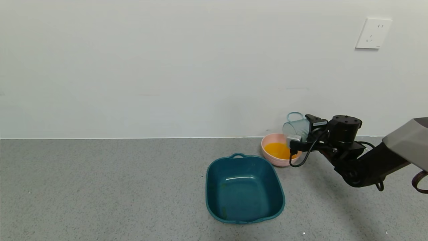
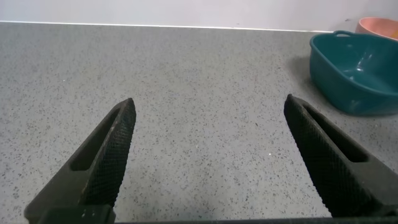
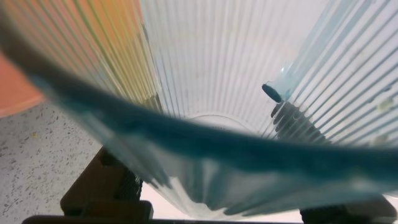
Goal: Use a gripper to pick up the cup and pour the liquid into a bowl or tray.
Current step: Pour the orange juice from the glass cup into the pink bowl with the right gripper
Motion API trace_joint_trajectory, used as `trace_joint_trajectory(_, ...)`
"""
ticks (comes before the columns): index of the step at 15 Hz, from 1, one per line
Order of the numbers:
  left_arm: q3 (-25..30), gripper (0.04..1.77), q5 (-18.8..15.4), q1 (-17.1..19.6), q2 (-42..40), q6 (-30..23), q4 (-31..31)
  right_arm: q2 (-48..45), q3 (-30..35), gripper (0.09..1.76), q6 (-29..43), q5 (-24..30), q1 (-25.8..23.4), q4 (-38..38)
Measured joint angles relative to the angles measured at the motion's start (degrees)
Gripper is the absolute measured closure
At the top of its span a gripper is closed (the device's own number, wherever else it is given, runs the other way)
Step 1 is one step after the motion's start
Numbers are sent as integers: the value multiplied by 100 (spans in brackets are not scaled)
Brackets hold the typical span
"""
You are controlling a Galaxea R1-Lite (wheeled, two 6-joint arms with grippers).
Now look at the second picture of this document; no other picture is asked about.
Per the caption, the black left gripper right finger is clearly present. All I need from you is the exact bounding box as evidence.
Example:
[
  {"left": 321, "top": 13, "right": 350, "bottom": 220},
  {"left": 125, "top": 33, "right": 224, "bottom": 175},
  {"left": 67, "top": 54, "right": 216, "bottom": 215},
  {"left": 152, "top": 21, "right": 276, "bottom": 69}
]
[{"left": 283, "top": 93, "right": 398, "bottom": 218}]

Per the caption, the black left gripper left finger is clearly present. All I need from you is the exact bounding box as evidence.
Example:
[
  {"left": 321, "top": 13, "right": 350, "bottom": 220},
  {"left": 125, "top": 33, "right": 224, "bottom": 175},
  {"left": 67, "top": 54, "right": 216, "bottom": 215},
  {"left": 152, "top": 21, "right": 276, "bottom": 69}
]
[{"left": 24, "top": 97, "right": 137, "bottom": 223}]

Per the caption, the pink bowl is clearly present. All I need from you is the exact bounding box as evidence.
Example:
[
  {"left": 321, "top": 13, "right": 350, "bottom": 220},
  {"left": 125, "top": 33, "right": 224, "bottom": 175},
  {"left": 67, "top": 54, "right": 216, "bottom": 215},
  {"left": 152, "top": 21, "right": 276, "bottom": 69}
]
[{"left": 354, "top": 17, "right": 398, "bottom": 42}]

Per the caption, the teal plastic basin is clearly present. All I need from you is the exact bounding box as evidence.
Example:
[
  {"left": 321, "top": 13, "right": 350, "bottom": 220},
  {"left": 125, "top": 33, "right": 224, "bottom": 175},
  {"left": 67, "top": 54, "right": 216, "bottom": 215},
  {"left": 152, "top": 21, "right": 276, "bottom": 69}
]
[{"left": 309, "top": 30, "right": 398, "bottom": 117}]

